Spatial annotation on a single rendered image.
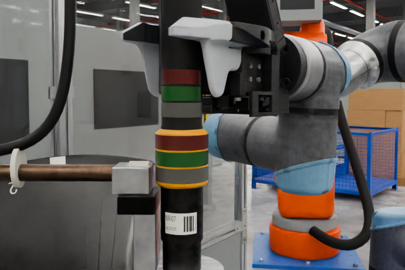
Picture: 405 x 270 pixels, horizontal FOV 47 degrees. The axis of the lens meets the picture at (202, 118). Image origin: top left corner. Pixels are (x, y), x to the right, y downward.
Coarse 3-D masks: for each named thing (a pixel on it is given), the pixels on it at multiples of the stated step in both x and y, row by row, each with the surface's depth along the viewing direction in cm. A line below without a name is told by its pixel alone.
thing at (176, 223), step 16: (160, 192) 38; (176, 192) 37; (192, 192) 37; (176, 208) 37; (192, 208) 37; (176, 224) 37; (192, 224) 37; (176, 240) 37; (192, 240) 37; (176, 256) 37; (192, 256) 38
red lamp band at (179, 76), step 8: (168, 72) 37; (176, 72) 36; (184, 72) 36; (192, 72) 37; (200, 72) 37; (168, 80) 37; (176, 80) 36; (184, 80) 36; (192, 80) 37; (200, 80) 37
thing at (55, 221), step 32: (32, 160) 53; (96, 160) 54; (128, 160) 55; (0, 192) 50; (32, 192) 50; (64, 192) 50; (96, 192) 51; (0, 224) 48; (32, 224) 48; (64, 224) 47; (96, 224) 47; (128, 224) 48; (0, 256) 45; (32, 256) 45; (64, 256) 45; (96, 256) 45; (128, 256) 45
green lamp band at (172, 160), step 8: (160, 152) 37; (168, 152) 36; (176, 152) 36; (184, 152) 36; (192, 152) 36; (200, 152) 37; (208, 152) 38; (160, 160) 37; (168, 160) 36; (176, 160) 36; (184, 160) 36; (192, 160) 36; (200, 160) 37; (208, 160) 38
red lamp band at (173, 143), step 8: (160, 136) 37; (168, 136) 36; (176, 136) 36; (184, 136) 36; (192, 136) 36; (200, 136) 37; (208, 136) 38; (160, 144) 37; (168, 144) 36; (176, 144) 36; (184, 144) 36; (192, 144) 36; (200, 144) 37; (208, 144) 38
